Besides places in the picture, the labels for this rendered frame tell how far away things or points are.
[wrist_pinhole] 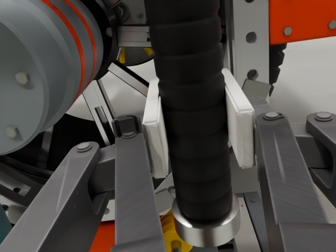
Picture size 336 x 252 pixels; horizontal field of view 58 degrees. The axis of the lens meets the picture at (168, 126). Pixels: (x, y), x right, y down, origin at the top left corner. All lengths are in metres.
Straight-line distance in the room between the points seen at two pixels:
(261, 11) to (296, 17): 0.04
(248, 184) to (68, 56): 1.30
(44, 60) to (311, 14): 0.29
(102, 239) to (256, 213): 0.81
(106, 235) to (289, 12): 0.40
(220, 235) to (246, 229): 0.97
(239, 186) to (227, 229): 1.30
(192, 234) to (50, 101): 0.15
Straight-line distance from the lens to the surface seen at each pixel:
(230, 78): 0.17
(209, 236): 0.19
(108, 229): 0.50
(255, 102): 0.16
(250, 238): 1.14
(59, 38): 0.29
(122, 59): 0.96
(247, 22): 0.38
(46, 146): 0.58
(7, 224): 0.45
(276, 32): 0.39
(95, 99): 0.51
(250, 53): 0.38
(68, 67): 0.29
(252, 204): 1.27
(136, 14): 0.89
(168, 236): 0.52
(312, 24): 0.40
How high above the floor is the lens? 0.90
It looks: 25 degrees down
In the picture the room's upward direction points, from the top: 9 degrees counter-clockwise
